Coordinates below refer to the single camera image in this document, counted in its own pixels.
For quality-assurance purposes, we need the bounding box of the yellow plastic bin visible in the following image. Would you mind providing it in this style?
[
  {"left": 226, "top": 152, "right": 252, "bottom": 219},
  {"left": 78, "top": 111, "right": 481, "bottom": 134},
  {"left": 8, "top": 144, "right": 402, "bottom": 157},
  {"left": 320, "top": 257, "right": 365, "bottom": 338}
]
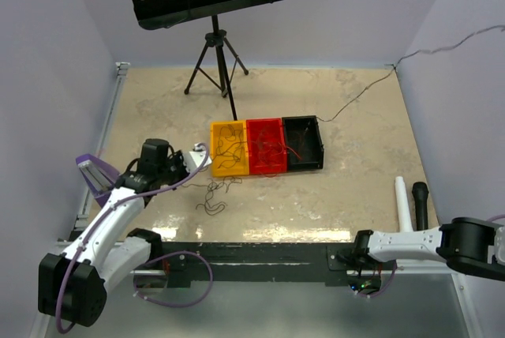
[{"left": 210, "top": 120, "right": 249, "bottom": 178}]

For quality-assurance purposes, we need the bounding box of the red plastic bin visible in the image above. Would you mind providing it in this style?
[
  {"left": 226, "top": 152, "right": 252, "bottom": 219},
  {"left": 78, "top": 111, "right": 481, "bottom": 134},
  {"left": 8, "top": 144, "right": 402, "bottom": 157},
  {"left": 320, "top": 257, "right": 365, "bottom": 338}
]
[{"left": 246, "top": 118, "right": 287, "bottom": 176}]

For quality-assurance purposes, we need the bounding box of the red cable tangle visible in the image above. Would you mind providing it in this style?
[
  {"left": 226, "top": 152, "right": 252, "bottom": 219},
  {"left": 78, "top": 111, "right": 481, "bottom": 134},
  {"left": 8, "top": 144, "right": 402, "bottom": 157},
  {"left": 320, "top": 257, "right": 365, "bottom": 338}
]
[{"left": 252, "top": 126, "right": 301, "bottom": 175}]

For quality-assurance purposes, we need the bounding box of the black plastic bin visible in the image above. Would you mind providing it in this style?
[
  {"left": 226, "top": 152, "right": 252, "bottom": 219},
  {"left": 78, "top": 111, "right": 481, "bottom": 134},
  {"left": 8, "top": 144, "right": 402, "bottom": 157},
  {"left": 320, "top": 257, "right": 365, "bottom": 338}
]
[{"left": 282, "top": 115, "right": 324, "bottom": 172}]

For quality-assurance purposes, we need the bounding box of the black striped cable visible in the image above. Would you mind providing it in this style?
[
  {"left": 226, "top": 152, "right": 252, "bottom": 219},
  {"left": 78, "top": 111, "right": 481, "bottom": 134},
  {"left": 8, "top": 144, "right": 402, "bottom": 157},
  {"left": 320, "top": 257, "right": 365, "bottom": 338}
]
[{"left": 212, "top": 24, "right": 505, "bottom": 171}]

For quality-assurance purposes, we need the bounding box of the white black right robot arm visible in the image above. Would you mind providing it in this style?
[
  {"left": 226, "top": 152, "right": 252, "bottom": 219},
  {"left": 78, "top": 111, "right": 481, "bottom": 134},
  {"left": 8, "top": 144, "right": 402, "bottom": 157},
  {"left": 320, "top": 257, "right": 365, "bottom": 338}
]
[{"left": 350, "top": 217, "right": 504, "bottom": 281}]

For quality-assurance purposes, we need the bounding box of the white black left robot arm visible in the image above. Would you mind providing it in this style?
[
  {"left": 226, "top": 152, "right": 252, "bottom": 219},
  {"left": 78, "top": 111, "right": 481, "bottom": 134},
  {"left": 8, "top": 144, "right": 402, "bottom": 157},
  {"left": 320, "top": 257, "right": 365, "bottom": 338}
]
[{"left": 37, "top": 138, "right": 211, "bottom": 333}]

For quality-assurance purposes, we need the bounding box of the purple metronome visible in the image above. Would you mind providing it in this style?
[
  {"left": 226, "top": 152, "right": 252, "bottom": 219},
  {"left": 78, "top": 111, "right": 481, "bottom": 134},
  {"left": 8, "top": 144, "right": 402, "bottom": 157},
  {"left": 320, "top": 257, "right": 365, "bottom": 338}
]
[{"left": 76, "top": 154, "right": 120, "bottom": 207}]

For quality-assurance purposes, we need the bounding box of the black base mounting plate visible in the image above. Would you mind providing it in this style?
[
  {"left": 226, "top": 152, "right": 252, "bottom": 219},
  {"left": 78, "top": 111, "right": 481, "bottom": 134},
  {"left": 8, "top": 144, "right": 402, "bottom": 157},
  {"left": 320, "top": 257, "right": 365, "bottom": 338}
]
[{"left": 129, "top": 241, "right": 398, "bottom": 288}]

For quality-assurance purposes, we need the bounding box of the white microphone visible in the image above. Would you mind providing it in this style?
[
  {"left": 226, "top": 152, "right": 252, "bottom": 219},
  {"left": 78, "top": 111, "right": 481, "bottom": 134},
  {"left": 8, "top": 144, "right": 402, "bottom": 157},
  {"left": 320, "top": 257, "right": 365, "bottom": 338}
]
[{"left": 395, "top": 176, "right": 413, "bottom": 232}]

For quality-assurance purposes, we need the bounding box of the black microphone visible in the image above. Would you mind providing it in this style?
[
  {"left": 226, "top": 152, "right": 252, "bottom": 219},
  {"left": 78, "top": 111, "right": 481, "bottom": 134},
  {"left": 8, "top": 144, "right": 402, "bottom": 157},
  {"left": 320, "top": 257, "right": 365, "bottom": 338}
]
[{"left": 412, "top": 182, "right": 429, "bottom": 231}]

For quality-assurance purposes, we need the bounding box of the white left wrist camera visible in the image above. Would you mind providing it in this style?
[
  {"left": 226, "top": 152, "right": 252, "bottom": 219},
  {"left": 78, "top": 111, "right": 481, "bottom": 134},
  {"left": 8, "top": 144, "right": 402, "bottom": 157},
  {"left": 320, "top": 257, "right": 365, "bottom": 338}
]
[{"left": 183, "top": 142, "right": 212, "bottom": 173}]

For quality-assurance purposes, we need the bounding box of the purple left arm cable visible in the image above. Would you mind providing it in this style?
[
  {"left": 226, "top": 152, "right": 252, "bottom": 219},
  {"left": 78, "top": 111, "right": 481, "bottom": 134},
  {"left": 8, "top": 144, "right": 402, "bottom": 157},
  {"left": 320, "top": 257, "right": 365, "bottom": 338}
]
[{"left": 54, "top": 142, "right": 209, "bottom": 334}]

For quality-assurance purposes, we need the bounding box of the aluminium front rail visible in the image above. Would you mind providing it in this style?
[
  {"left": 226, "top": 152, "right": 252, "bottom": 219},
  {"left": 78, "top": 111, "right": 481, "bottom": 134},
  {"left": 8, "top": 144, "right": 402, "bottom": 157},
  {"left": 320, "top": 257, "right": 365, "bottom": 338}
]
[{"left": 47, "top": 240, "right": 468, "bottom": 276}]

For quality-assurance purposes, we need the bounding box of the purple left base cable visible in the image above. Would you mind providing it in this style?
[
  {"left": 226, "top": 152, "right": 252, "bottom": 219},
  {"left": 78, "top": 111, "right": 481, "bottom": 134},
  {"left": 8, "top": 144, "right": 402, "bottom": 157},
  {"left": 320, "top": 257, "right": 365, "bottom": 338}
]
[{"left": 133, "top": 250, "right": 214, "bottom": 308}]

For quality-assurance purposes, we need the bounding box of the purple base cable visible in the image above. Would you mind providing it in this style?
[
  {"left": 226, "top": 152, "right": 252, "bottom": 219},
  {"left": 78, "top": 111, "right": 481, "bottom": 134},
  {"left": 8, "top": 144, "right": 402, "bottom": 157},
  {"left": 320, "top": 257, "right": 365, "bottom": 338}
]
[
  {"left": 354, "top": 261, "right": 398, "bottom": 299},
  {"left": 133, "top": 250, "right": 214, "bottom": 308}
]

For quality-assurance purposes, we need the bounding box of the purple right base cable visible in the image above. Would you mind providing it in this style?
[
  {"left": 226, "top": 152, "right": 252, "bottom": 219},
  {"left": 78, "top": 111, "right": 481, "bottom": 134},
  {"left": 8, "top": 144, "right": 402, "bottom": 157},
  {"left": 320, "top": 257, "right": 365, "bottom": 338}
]
[{"left": 354, "top": 261, "right": 398, "bottom": 299}]

